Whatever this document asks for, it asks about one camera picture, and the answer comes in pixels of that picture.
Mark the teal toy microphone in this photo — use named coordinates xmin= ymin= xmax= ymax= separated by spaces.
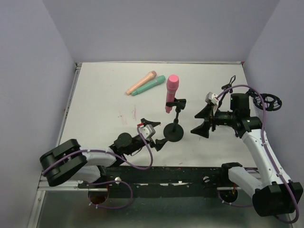
xmin=131 ymin=75 xmax=166 ymax=96

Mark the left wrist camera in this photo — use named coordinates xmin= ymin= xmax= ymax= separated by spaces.
xmin=137 ymin=123 xmax=156 ymax=140

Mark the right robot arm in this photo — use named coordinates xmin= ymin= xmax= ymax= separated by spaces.
xmin=191 ymin=92 xmax=303 ymax=217

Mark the black shock mount ring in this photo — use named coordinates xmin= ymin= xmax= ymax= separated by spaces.
xmin=247 ymin=89 xmax=283 ymax=112

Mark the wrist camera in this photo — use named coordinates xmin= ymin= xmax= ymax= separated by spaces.
xmin=205 ymin=92 xmax=219 ymax=114
xmin=137 ymin=123 xmax=156 ymax=140

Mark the pink toy microphone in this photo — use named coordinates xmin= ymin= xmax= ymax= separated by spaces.
xmin=165 ymin=75 xmax=179 ymax=114

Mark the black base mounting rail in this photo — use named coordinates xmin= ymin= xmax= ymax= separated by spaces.
xmin=78 ymin=162 xmax=239 ymax=200

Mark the peach toy microphone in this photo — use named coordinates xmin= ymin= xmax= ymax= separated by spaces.
xmin=126 ymin=71 xmax=157 ymax=95

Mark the black round-base mic stand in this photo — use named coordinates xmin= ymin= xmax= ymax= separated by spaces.
xmin=163 ymin=98 xmax=187 ymax=143

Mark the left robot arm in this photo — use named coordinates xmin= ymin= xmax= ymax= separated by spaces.
xmin=39 ymin=118 xmax=168 ymax=187

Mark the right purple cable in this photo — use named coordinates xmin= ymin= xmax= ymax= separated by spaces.
xmin=215 ymin=85 xmax=301 ymax=224

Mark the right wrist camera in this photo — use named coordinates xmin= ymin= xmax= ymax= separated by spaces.
xmin=205 ymin=92 xmax=219 ymax=114

